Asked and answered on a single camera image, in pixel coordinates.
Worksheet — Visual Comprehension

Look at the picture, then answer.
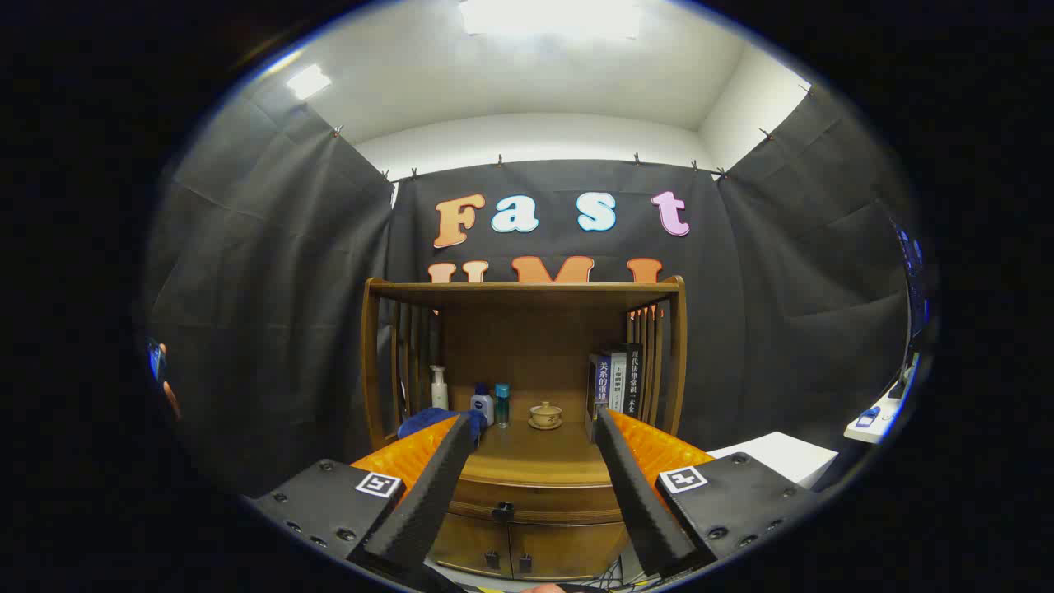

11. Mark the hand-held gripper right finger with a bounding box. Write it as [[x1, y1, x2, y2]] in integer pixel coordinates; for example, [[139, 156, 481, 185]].
[[593, 406, 822, 580]]

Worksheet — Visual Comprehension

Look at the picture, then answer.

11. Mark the wooden cabinet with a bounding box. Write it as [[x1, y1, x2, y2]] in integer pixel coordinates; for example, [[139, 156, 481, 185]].
[[360, 276, 688, 581]]

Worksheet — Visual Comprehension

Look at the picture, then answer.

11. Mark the white drawer unit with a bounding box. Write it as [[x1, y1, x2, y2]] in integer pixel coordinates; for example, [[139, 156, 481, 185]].
[[708, 432, 839, 488]]

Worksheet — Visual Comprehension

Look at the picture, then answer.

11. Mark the book with black spine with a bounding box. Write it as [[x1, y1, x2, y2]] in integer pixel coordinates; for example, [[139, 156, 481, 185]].
[[625, 343, 644, 419]]

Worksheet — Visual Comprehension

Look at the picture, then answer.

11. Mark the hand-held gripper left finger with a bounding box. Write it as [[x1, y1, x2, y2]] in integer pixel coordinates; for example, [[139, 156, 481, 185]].
[[250, 412, 485, 590]]

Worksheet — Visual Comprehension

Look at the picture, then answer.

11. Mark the black cable bundle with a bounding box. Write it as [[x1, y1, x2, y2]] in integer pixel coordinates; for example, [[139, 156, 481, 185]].
[[589, 558, 660, 591]]

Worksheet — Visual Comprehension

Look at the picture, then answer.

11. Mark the wooden drawer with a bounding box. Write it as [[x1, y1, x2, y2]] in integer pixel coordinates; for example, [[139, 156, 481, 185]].
[[451, 476, 623, 525]]

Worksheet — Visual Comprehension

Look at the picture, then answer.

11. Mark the wooden countertop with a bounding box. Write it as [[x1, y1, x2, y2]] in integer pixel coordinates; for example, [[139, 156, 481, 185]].
[[387, 420, 614, 487]]

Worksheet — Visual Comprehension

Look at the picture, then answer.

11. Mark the book with blue spine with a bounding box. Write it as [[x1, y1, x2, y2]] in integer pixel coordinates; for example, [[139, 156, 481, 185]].
[[585, 354, 611, 441]]

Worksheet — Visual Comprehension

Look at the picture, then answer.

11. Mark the large ceiling light panel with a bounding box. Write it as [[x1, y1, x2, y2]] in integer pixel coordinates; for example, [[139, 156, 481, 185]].
[[459, 0, 643, 40]]

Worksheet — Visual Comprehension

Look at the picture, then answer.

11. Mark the blue towel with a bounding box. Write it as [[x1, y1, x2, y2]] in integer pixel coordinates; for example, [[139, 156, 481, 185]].
[[398, 407, 488, 441]]

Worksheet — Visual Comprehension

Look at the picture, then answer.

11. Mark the small ceiling light panel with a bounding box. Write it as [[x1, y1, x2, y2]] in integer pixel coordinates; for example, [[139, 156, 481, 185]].
[[286, 64, 333, 101]]

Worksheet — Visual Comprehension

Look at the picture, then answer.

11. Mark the wooden cabinet door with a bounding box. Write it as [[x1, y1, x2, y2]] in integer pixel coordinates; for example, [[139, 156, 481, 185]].
[[431, 515, 511, 577], [509, 521, 628, 581]]

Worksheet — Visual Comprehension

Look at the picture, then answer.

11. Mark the dark computer monitor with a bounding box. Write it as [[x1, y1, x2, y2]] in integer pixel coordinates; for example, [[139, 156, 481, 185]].
[[893, 218, 935, 330]]

